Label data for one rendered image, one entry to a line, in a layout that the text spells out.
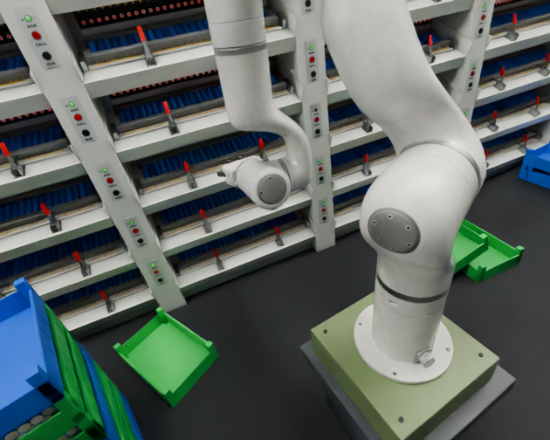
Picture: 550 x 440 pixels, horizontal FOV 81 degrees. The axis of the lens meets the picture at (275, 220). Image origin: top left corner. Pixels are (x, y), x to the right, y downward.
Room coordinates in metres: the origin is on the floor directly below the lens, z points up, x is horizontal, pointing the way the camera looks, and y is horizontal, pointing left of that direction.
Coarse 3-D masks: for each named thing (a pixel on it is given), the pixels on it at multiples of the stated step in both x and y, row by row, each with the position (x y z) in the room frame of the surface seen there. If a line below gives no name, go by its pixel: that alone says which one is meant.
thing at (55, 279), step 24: (72, 240) 0.99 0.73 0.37; (96, 240) 0.98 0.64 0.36; (120, 240) 0.97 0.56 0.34; (0, 264) 0.92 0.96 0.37; (24, 264) 0.92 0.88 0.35; (48, 264) 0.90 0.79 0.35; (72, 264) 0.92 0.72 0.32; (96, 264) 0.91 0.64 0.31; (120, 264) 0.90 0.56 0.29; (0, 288) 0.85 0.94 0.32; (48, 288) 0.84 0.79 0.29; (72, 288) 0.85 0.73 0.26
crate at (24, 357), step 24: (24, 288) 0.55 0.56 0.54; (0, 312) 0.53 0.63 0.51; (24, 312) 0.54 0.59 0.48; (0, 336) 0.48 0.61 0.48; (24, 336) 0.47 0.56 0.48; (48, 336) 0.44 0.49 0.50; (0, 360) 0.42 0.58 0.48; (24, 360) 0.41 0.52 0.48; (48, 360) 0.37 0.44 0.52; (0, 384) 0.36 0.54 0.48; (24, 384) 0.36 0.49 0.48; (48, 384) 0.32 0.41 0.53; (0, 408) 0.32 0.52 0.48; (24, 408) 0.29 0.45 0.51; (0, 432) 0.27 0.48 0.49
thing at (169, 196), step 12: (276, 156) 1.10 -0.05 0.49; (132, 168) 1.09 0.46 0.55; (216, 168) 1.06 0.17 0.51; (132, 180) 0.98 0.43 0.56; (180, 180) 1.03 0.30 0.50; (204, 180) 1.02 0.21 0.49; (216, 180) 1.01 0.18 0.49; (156, 192) 0.98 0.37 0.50; (168, 192) 0.98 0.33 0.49; (180, 192) 0.98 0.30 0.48; (192, 192) 0.98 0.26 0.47; (204, 192) 1.00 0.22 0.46; (144, 204) 0.94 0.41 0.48; (156, 204) 0.95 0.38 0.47; (168, 204) 0.96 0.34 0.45
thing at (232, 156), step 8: (264, 144) 1.13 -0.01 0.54; (272, 144) 1.13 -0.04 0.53; (280, 144) 1.14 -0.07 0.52; (240, 152) 1.10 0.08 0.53; (248, 152) 1.10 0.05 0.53; (256, 152) 1.11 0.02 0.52; (208, 160) 1.07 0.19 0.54; (216, 160) 1.07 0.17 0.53; (224, 160) 1.08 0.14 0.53; (232, 160) 1.09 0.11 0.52; (184, 168) 1.04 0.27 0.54; (192, 168) 1.04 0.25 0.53; (200, 168) 1.05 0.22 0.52; (160, 176) 1.02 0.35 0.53; (168, 176) 1.02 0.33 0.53; (176, 176) 1.03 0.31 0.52; (144, 184) 1.00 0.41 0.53; (152, 184) 1.01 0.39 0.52
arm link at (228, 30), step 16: (208, 0) 0.59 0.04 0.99; (224, 0) 0.57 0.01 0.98; (240, 0) 0.57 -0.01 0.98; (256, 0) 0.59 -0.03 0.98; (208, 16) 0.60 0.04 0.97; (224, 16) 0.57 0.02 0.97; (240, 16) 0.57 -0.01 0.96; (256, 16) 0.58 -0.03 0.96; (224, 32) 0.58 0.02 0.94; (240, 32) 0.57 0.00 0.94; (256, 32) 0.58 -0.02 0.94; (224, 48) 0.58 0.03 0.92
